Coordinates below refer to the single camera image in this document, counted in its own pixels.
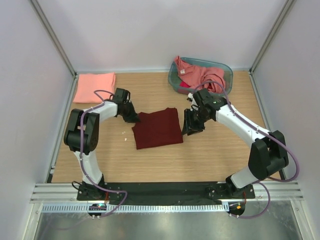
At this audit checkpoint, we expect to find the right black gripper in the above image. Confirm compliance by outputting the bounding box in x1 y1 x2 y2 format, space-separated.
181 108 211 136

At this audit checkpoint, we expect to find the dark red t shirt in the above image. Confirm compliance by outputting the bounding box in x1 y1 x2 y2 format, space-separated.
132 107 184 150

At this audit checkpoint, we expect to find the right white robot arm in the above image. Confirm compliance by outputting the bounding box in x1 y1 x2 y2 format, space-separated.
182 89 289 198

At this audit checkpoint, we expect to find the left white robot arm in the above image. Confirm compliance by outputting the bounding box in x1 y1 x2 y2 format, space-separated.
63 88 140 200

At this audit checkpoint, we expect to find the bright red t shirt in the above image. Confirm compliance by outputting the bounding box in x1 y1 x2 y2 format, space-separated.
179 81 190 88

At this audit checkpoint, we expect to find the teal plastic basket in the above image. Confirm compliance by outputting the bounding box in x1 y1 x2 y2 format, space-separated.
168 56 233 96

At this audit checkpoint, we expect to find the crumpled pink t shirt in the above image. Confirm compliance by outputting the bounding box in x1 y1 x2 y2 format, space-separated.
174 56 226 94

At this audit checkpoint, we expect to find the folded salmon pink t shirt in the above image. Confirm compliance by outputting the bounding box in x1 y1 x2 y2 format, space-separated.
73 72 116 104

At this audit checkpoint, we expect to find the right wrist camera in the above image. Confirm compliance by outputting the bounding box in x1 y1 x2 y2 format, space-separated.
187 93 198 106

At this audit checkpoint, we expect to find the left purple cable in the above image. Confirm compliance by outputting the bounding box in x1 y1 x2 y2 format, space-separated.
79 89 128 218

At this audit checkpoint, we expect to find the purple cable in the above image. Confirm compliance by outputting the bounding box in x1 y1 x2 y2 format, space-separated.
79 89 128 218
193 81 300 219

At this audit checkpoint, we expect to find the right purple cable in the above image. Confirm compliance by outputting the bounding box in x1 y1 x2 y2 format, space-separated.
193 81 300 219

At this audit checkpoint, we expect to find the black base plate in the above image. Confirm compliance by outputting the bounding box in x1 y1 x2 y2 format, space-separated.
76 181 256 206

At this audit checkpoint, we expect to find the white slotted cable duct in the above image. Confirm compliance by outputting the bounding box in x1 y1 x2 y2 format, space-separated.
42 202 229 214

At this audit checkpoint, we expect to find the aluminium front rail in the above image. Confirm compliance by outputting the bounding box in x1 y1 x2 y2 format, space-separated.
29 180 304 204

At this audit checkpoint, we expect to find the left aluminium corner post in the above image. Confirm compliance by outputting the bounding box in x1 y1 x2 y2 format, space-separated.
29 0 77 78

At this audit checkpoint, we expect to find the aluminium corner post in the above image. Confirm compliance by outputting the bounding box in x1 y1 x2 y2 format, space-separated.
249 0 297 75
29 0 77 78

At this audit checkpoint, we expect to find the right aluminium corner post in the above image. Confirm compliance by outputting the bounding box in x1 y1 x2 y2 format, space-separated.
249 0 297 75

